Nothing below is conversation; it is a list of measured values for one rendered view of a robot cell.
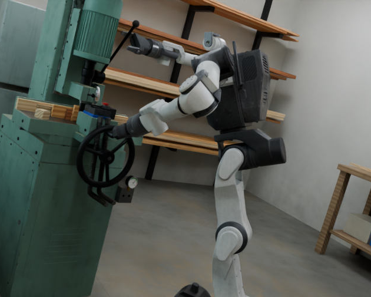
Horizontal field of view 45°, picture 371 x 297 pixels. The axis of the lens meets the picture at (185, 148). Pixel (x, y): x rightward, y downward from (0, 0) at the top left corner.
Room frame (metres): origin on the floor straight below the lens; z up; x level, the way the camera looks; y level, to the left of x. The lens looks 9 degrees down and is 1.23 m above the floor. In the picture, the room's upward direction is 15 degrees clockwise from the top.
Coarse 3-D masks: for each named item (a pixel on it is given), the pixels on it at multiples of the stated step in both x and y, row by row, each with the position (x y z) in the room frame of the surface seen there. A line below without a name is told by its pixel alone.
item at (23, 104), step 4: (16, 100) 2.00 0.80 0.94; (20, 100) 1.99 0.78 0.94; (24, 100) 2.01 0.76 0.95; (28, 100) 2.02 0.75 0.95; (32, 100) 2.05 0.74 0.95; (16, 104) 1.99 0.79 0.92; (20, 104) 2.00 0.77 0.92; (24, 104) 2.01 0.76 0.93; (28, 104) 2.02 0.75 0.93; (32, 104) 2.03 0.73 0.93; (36, 104) 2.05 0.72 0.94; (44, 104) 2.07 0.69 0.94; (48, 104) 2.08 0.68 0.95; (52, 104) 2.10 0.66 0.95; (56, 104) 2.12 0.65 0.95; (16, 108) 1.99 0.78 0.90; (20, 108) 2.00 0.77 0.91; (24, 108) 2.01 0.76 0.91; (28, 108) 2.02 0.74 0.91; (32, 108) 2.04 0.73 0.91; (116, 116) 2.34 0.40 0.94; (120, 116) 2.36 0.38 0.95; (124, 116) 2.39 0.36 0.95
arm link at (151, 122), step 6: (138, 114) 1.74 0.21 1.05; (144, 114) 1.69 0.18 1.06; (150, 114) 1.68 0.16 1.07; (132, 120) 1.74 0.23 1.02; (138, 120) 1.73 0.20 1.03; (144, 120) 1.70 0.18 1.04; (150, 120) 1.69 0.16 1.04; (156, 120) 1.69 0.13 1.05; (138, 126) 1.72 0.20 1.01; (144, 126) 1.71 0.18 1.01; (150, 126) 1.69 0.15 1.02; (156, 126) 1.69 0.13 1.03; (162, 126) 1.69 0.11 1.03; (138, 132) 1.73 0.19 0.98; (144, 132) 1.73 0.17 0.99; (156, 132) 1.69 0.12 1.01; (162, 132) 1.69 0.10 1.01
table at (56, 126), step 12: (12, 120) 2.00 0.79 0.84; (24, 120) 1.90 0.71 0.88; (36, 120) 1.88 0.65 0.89; (48, 120) 1.92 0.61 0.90; (60, 120) 2.01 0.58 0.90; (36, 132) 1.88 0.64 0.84; (48, 132) 1.92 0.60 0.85; (60, 132) 1.96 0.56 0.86; (72, 132) 2.00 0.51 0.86; (108, 144) 2.02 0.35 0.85
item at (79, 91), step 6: (72, 84) 2.20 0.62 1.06; (78, 84) 2.16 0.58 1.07; (72, 90) 2.19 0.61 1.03; (78, 90) 2.15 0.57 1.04; (84, 90) 2.13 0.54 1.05; (90, 90) 2.15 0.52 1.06; (72, 96) 2.18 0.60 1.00; (78, 96) 2.14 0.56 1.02; (84, 96) 2.13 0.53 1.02; (90, 96) 2.16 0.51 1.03; (90, 102) 2.16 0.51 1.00
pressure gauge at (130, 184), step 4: (128, 176) 2.20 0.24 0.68; (132, 176) 2.19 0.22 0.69; (128, 180) 2.17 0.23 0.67; (132, 180) 2.19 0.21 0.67; (136, 180) 2.20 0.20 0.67; (128, 184) 2.17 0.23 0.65; (132, 184) 2.19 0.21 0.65; (136, 184) 2.20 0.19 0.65; (128, 188) 2.20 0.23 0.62; (132, 188) 2.19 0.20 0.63
